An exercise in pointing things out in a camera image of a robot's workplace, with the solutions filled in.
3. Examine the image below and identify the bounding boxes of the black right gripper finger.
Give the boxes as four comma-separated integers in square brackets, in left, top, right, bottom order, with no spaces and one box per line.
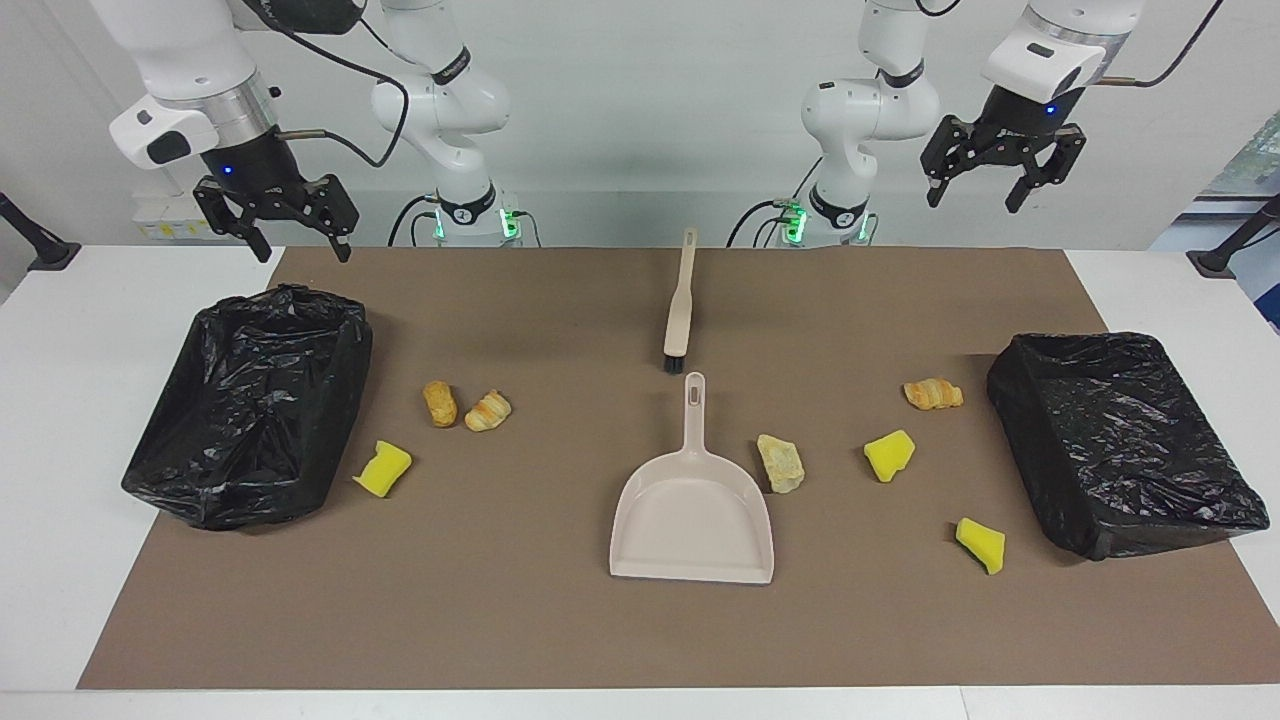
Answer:
[298,175,360,264]
[193,178,274,264]

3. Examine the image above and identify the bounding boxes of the beige hand brush black bristles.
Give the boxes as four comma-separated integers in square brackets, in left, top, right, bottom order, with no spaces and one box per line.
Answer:
[662,227,700,375]

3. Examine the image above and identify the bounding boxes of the crumpled black bag lined bin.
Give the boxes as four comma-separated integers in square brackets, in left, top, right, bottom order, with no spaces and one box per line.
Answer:
[121,284,374,532]

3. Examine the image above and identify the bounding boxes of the brown table mat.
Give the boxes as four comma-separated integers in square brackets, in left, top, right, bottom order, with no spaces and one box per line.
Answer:
[77,247,1280,691]

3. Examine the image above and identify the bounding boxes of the toy croissant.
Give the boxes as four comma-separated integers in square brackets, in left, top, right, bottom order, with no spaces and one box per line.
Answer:
[903,377,965,412]
[464,389,513,433]

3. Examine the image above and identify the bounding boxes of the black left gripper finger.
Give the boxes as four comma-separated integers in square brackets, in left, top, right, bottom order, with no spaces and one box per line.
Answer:
[1004,122,1088,214]
[920,115,986,209]

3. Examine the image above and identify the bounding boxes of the boxy black bag lined bin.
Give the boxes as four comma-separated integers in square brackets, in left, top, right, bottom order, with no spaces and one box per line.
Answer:
[986,332,1271,562]

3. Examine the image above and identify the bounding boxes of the blue framed glass panel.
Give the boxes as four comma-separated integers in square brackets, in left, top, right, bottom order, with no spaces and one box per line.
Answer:
[1148,105,1280,331]

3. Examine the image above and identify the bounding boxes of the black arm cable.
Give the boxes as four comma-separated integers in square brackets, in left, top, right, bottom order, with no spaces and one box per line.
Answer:
[225,0,413,169]
[1095,0,1226,89]

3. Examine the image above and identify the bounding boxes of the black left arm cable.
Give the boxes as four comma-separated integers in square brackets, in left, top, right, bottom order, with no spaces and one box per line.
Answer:
[1095,0,1226,89]

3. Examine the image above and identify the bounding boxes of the yellow sponge piece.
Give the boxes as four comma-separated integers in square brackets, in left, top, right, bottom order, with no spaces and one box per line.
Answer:
[352,440,413,499]
[863,429,917,484]
[955,516,1007,577]

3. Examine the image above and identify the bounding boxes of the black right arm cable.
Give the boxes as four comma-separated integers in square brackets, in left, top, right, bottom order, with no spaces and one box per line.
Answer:
[225,0,413,169]

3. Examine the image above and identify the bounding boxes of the black base cable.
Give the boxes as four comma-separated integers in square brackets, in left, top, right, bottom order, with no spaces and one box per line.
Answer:
[727,198,801,248]
[387,195,441,248]

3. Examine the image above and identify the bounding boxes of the black camera stand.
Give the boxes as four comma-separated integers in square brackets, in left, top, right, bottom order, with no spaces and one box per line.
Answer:
[1186,192,1280,279]
[0,192,82,272]

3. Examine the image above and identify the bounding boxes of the white wall socket box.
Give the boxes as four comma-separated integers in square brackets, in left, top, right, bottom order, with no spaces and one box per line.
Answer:
[132,192,241,242]

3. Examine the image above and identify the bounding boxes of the beige plastic dustpan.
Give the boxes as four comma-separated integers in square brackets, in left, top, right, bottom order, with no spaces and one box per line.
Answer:
[609,372,776,586]

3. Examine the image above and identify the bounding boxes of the pale striped bread piece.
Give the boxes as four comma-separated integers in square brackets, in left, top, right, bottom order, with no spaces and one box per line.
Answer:
[756,434,806,495]

